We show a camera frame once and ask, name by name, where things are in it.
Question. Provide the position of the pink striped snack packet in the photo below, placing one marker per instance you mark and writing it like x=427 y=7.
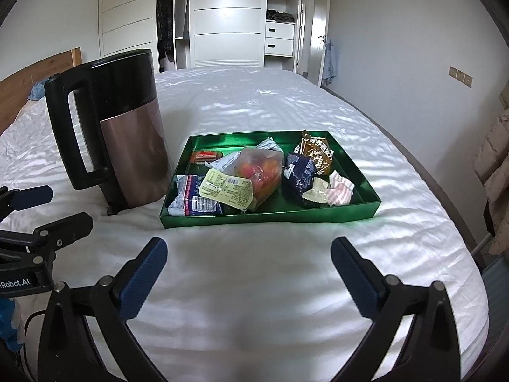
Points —
x=342 y=193

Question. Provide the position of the blue towel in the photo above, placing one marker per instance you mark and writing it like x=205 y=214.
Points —
x=37 y=90

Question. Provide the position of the green tray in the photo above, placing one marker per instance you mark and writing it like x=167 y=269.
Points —
x=278 y=217

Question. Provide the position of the folded dark clothes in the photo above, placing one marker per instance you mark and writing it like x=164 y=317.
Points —
x=280 y=16

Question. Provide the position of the white wardrobe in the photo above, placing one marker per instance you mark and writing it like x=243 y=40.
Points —
x=226 y=20

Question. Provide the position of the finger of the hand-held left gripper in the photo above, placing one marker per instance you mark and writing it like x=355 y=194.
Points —
x=67 y=229
x=32 y=197

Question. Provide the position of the small olive snack packet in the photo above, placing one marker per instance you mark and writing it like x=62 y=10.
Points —
x=318 y=193

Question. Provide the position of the beige jacket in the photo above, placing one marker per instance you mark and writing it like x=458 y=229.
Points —
x=495 y=159

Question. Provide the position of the white door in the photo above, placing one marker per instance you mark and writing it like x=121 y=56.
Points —
x=314 y=28

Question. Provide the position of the wall switch plate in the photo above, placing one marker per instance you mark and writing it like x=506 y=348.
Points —
x=461 y=76

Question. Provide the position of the wooden headboard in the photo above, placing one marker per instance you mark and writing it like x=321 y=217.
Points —
x=24 y=75

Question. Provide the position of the black snack packet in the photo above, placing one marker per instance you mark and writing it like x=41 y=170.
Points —
x=298 y=175

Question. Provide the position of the blue and white snack packet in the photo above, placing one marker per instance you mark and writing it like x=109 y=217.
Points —
x=195 y=201

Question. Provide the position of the person's left hand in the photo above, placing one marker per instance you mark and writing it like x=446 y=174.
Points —
x=8 y=322

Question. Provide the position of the clear bag of colourful candy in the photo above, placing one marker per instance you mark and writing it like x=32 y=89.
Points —
x=258 y=171

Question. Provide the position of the brown snack packet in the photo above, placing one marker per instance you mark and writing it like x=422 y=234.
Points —
x=316 y=153

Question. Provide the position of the dark hanging garment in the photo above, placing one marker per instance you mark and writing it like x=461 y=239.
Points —
x=165 y=16

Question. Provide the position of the pink and black kettle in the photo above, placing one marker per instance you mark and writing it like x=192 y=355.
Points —
x=131 y=155

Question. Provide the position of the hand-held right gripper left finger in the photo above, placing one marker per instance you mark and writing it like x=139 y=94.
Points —
x=143 y=282

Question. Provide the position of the white drawer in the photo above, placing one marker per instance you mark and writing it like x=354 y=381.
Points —
x=279 y=45
x=280 y=30

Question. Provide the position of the small red snack packet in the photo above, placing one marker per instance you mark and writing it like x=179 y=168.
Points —
x=204 y=156

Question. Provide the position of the white bed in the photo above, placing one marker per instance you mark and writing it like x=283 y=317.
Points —
x=258 y=286

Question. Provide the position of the blue hanging garment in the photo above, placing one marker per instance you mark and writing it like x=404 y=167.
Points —
x=329 y=61

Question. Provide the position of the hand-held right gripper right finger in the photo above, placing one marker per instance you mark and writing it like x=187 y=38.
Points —
x=356 y=278

